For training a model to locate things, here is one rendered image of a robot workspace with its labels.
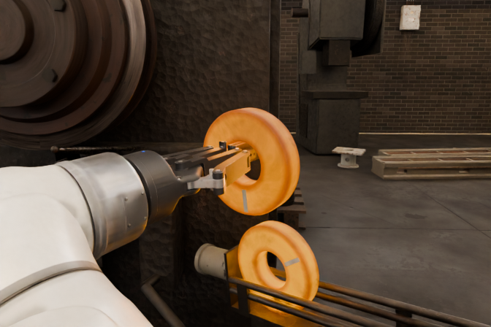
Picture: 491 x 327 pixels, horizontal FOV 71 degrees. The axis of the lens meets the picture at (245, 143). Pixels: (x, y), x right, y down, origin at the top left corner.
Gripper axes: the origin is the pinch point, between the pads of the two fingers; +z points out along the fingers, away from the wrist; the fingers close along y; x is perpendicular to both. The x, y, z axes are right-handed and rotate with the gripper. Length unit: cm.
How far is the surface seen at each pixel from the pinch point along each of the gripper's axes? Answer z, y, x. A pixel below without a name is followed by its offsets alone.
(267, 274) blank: 7.2, -1.8, -24.6
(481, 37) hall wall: 757, -17, 49
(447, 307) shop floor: 124, 18, -99
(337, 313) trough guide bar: 2.9, 13.0, -23.2
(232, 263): 4.4, -7.6, -23.2
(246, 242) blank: 5.8, -5.2, -18.8
